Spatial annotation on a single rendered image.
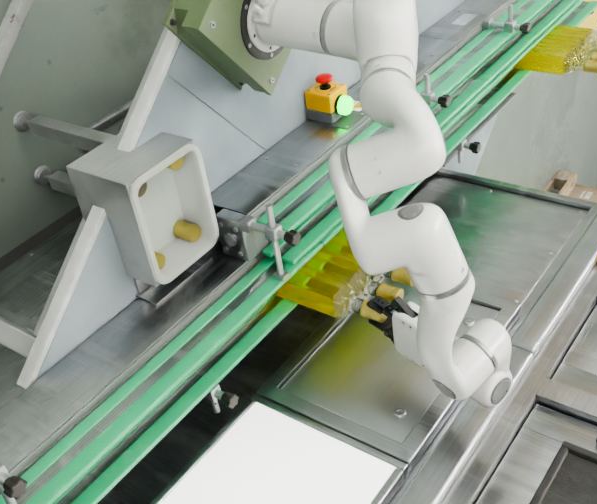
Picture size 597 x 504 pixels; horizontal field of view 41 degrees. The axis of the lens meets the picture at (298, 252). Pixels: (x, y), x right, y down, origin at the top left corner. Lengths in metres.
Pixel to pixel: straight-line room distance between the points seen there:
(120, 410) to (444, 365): 0.54
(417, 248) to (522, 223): 0.91
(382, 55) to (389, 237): 0.29
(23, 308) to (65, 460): 0.74
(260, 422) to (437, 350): 0.43
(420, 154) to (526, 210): 0.96
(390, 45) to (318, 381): 0.67
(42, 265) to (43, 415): 0.81
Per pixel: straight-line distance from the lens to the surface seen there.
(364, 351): 1.61
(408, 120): 1.13
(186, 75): 1.53
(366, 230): 1.13
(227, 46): 1.48
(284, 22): 1.47
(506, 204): 2.08
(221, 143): 1.64
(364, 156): 1.15
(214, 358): 1.52
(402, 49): 1.25
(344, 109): 1.80
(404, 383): 1.54
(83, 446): 1.35
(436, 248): 1.12
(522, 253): 1.91
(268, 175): 1.66
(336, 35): 1.41
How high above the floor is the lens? 1.80
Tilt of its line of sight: 32 degrees down
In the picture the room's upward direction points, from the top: 108 degrees clockwise
